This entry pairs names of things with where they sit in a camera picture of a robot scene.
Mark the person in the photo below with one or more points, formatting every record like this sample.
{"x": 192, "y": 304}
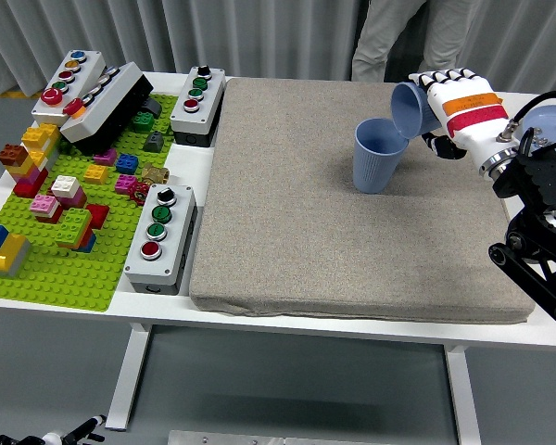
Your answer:
{"x": 375, "y": 41}

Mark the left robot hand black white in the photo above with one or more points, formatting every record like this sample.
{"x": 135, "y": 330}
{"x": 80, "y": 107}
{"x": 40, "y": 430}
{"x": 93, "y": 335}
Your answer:
{"x": 81, "y": 428}

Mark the dark grey arched brick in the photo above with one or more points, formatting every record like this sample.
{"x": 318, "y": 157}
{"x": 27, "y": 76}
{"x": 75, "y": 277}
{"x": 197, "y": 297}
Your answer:
{"x": 152, "y": 107}

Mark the green orange brick stack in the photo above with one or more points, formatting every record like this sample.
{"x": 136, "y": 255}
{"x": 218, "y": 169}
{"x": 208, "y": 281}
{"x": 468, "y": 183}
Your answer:
{"x": 74, "y": 227}

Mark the dark grey sloped brick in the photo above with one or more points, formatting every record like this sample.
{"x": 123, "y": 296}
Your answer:
{"x": 154, "y": 141}

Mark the four-button grey control box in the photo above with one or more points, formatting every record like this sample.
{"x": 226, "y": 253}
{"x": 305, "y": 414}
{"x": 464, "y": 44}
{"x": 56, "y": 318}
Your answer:
{"x": 204, "y": 109}
{"x": 176, "y": 245}

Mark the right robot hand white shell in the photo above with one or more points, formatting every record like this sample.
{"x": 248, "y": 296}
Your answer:
{"x": 472, "y": 116}

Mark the blue plate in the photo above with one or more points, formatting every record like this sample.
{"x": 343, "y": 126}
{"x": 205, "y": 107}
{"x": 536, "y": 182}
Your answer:
{"x": 549, "y": 118}

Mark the white table leg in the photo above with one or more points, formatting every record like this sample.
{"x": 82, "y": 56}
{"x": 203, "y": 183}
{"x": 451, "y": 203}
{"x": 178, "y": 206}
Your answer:
{"x": 463, "y": 398}
{"x": 127, "y": 375}

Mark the grey pleated curtain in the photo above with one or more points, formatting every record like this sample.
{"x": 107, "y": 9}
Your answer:
{"x": 306, "y": 37}

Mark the tilted grey button box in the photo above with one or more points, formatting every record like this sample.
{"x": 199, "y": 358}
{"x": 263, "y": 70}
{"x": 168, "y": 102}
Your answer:
{"x": 106, "y": 106}

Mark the yellow toy brick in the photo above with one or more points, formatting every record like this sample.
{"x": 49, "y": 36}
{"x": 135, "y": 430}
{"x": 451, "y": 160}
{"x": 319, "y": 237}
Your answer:
{"x": 96, "y": 174}

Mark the magenta toy brick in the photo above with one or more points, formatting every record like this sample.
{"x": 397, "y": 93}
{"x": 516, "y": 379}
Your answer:
{"x": 105, "y": 157}
{"x": 125, "y": 184}

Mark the brown yellow pink brick tower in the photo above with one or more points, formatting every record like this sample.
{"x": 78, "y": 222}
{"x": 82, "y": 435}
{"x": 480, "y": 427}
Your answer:
{"x": 30, "y": 174}

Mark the blue yellow grey brick stack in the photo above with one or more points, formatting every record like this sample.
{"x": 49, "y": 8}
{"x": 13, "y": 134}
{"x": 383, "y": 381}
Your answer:
{"x": 7, "y": 252}

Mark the red toy brick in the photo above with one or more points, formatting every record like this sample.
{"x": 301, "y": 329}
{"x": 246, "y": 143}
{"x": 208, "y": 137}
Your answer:
{"x": 98, "y": 214}

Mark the green brick baseplate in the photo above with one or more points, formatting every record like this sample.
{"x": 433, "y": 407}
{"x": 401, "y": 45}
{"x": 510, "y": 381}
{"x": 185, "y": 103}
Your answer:
{"x": 74, "y": 278}

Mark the white magenta brick stack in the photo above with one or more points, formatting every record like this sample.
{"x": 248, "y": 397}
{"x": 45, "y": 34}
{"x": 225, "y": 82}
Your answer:
{"x": 67, "y": 187}

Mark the grey-brown mat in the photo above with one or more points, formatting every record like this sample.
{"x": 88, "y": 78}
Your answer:
{"x": 306, "y": 208}

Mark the five-button grey control box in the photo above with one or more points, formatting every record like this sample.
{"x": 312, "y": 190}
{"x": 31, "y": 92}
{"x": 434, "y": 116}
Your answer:
{"x": 85, "y": 69}

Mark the green toy brick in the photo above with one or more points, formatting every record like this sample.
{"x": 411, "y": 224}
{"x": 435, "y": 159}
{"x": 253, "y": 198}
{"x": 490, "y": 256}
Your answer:
{"x": 143, "y": 120}

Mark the blue toy brick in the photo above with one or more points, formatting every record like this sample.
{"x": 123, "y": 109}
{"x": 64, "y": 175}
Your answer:
{"x": 127, "y": 163}

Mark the blue ribbed cup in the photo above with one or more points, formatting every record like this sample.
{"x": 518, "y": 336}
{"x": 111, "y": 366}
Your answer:
{"x": 375, "y": 171}
{"x": 405, "y": 111}

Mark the pink white red brick stack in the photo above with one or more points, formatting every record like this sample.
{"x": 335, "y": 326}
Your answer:
{"x": 46, "y": 208}

